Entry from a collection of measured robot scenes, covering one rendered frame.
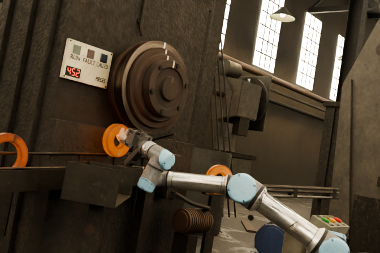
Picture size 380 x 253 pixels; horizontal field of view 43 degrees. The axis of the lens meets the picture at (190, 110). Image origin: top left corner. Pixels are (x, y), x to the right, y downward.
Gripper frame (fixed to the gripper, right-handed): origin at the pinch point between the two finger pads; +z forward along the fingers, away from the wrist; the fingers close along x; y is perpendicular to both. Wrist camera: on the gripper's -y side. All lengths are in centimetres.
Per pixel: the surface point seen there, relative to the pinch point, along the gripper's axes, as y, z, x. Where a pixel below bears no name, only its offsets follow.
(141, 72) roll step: 31.3, 5.4, -5.3
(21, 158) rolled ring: -14.2, -1.1, 45.8
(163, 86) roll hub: 28.1, -1.4, -16.0
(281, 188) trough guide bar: -7, -36, -99
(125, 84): 23.5, 6.9, 0.2
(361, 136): 29, 9, -293
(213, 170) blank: -8, -15, -60
